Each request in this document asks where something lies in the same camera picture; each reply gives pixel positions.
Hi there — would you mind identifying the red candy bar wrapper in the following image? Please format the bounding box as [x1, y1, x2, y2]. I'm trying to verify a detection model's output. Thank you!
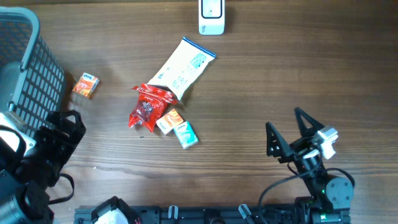
[132, 83, 178, 105]

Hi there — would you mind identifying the white barcode scanner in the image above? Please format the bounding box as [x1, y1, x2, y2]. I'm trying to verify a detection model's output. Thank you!
[198, 0, 226, 35]

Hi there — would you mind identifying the red snack bag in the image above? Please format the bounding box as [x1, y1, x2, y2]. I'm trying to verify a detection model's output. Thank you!
[128, 93, 169, 132]

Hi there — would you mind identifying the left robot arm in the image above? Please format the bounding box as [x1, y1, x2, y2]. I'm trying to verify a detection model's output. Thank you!
[1, 110, 86, 223]

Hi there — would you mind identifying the orange tissue pack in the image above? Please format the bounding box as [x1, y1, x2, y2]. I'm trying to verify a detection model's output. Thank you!
[72, 73, 100, 98]
[156, 109, 183, 135]

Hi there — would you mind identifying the grey plastic shopping basket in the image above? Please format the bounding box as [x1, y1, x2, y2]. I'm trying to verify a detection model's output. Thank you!
[1, 6, 67, 137]

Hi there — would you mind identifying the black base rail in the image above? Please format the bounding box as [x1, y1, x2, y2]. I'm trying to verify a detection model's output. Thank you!
[73, 203, 351, 224]

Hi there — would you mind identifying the camera cable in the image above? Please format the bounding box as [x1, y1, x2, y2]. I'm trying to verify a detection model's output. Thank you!
[257, 152, 324, 224]
[0, 124, 75, 206]

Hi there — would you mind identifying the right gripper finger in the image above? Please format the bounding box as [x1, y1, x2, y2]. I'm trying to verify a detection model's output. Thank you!
[294, 107, 325, 137]
[266, 122, 294, 157]

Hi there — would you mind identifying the right camera cable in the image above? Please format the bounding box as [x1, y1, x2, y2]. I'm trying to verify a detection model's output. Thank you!
[257, 152, 324, 224]

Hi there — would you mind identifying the teal tissue pack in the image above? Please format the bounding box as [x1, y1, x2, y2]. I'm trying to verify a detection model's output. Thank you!
[174, 121, 198, 149]

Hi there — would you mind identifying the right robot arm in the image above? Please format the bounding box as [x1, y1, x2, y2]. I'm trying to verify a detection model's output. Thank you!
[258, 108, 356, 223]

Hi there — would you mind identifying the left camera cable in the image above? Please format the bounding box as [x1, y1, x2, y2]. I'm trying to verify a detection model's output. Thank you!
[0, 124, 75, 206]

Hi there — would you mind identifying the cream snack pouch blue seal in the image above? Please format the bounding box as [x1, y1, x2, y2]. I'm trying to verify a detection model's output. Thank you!
[147, 37, 216, 100]

